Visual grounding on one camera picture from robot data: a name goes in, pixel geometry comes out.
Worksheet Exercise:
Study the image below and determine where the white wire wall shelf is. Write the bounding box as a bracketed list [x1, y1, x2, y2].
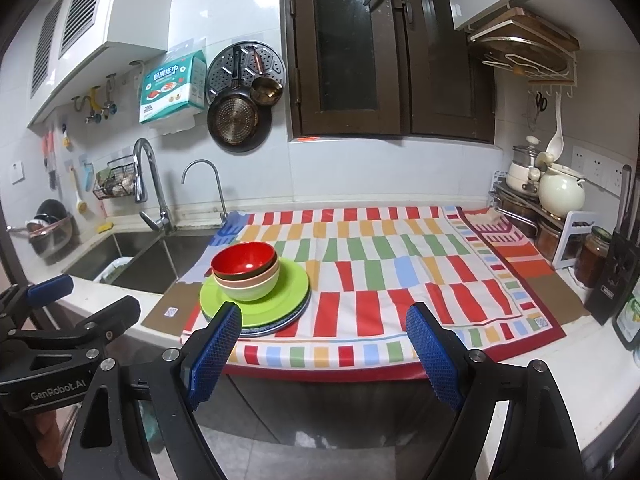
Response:
[467, 7, 581, 98]

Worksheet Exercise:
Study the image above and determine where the steel stockpot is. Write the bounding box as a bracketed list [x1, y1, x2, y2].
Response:
[497, 195, 538, 238]

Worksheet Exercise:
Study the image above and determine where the red and black bowl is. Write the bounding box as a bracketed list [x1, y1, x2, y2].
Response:
[211, 241, 278, 281]

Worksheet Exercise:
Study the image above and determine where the brass ladle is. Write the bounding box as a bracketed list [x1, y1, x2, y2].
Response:
[248, 47, 284, 107]

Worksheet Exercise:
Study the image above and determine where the white plastic stand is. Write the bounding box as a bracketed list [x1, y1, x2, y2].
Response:
[552, 210, 603, 269]

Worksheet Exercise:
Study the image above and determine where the glass jar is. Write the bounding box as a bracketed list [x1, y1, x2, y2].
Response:
[574, 226, 613, 288]

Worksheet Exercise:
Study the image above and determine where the grey base cabinet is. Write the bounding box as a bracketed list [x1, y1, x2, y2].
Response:
[195, 367, 501, 448]

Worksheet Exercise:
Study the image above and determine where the black wok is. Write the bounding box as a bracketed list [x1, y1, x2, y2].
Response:
[20, 199, 78, 261]

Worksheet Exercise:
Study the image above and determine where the multicolour striped cloth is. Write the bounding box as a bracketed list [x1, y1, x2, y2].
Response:
[182, 205, 526, 376]

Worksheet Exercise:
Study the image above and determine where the green label bottle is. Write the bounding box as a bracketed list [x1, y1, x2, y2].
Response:
[612, 280, 640, 351]

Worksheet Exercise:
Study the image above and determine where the red-bordered patterned cloth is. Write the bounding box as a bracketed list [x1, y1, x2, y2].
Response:
[442, 204, 568, 346]

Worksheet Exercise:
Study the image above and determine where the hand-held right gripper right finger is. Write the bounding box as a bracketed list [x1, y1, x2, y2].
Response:
[405, 302, 583, 480]

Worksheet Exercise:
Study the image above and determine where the white ladle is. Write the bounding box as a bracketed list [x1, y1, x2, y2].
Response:
[545, 91, 566, 158]

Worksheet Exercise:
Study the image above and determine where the copper-bottom pot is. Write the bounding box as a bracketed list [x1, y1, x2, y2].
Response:
[537, 220, 566, 261]

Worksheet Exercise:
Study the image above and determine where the green plate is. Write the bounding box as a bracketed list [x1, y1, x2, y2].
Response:
[199, 256, 311, 331]

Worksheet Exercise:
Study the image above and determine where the wooden cutting board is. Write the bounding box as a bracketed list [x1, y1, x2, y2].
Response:
[470, 15, 580, 68]

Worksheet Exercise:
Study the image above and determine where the blue floral plate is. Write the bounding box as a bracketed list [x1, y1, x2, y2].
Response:
[235, 305, 308, 337]
[201, 285, 312, 333]

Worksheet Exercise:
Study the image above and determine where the steel pot with lid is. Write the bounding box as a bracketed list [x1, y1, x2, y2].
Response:
[512, 135, 543, 171]

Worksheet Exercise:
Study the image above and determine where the cream round pot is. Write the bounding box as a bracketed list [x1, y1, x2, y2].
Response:
[537, 162, 587, 216]

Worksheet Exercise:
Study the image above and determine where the pink bowl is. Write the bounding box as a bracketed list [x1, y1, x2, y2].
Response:
[214, 260, 281, 302]

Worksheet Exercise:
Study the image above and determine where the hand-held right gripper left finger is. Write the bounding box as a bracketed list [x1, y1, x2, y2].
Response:
[61, 301, 243, 480]

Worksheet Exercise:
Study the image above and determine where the white vented wall cabinet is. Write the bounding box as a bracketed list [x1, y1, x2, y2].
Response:
[25, 0, 281, 131]

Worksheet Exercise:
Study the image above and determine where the large chrome faucet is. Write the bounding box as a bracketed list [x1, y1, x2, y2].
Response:
[131, 137, 176, 233]

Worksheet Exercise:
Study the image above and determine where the cream saucepan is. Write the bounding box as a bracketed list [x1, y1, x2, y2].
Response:
[506, 160, 541, 193]

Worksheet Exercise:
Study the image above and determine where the white lattice board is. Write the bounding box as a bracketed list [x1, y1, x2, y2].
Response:
[489, 171, 508, 206]

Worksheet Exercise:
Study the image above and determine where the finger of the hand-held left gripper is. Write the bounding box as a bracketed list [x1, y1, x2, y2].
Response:
[10, 296, 142, 357]
[0, 274, 75, 333]

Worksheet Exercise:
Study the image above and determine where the dark frying pan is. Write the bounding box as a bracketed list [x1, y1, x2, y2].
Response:
[206, 46, 273, 153]

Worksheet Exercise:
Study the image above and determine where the person's left hand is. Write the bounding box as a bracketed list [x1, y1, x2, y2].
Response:
[27, 407, 68, 461]

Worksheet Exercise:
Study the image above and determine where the round perforated steamer tray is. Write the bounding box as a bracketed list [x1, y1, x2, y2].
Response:
[206, 40, 287, 106]

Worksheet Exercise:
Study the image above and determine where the black knife block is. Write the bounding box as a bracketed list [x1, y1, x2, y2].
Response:
[585, 227, 636, 326]

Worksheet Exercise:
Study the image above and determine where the black wire basket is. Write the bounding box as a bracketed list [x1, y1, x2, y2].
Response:
[92, 157, 143, 201]

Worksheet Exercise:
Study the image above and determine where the wall water valve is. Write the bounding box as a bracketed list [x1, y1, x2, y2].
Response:
[82, 87, 121, 126]

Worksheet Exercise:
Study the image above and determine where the metal pot rack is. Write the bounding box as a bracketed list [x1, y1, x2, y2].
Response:
[489, 182, 566, 261]

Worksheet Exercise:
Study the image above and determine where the paper towel pack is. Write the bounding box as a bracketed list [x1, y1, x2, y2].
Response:
[137, 50, 208, 133]

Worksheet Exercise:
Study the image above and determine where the slim curved faucet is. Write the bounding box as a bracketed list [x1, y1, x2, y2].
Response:
[181, 159, 228, 226]

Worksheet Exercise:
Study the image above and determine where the steel sink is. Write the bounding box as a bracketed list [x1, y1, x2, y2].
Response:
[65, 230, 221, 296]

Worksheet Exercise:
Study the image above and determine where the yellow dish brush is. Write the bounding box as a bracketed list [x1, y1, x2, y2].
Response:
[70, 160, 93, 217]

